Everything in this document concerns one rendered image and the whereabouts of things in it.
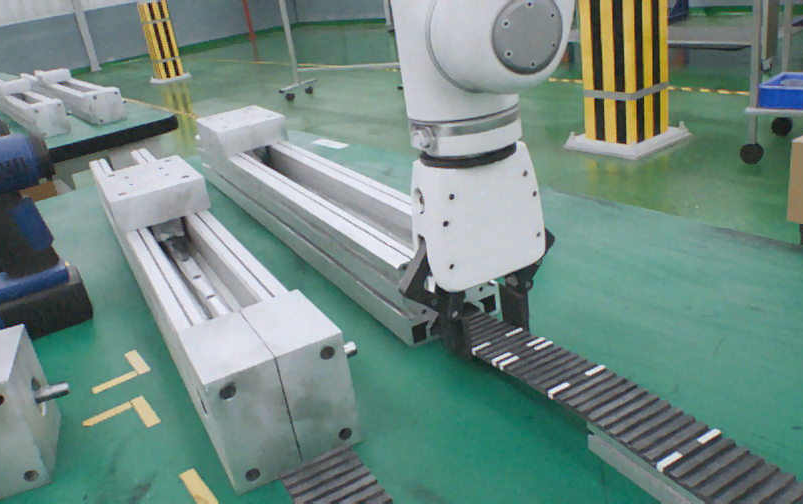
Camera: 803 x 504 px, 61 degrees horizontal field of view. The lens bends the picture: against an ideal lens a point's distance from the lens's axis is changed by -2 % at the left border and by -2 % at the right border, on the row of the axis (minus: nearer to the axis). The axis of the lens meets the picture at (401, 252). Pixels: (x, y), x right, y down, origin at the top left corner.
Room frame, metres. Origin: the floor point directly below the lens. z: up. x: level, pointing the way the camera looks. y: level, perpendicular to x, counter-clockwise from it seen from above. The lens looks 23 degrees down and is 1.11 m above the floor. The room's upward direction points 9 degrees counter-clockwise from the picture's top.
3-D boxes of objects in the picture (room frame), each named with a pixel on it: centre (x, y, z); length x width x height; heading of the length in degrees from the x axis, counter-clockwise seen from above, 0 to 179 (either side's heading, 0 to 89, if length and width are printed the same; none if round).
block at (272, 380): (0.45, 0.10, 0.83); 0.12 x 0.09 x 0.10; 115
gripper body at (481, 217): (0.52, -0.06, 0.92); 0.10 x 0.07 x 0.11; 115
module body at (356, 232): (0.93, 0.13, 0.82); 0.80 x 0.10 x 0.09; 25
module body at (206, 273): (0.85, 0.30, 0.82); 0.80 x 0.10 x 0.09; 25
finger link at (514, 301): (0.53, -0.10, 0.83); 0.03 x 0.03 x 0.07; 25
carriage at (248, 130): (1.16, 0.23, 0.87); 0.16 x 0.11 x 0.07; 25
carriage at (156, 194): (0.85, 0.30, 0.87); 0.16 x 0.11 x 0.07; 25
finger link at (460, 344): (0.50, -0.02, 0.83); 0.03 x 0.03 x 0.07; 25
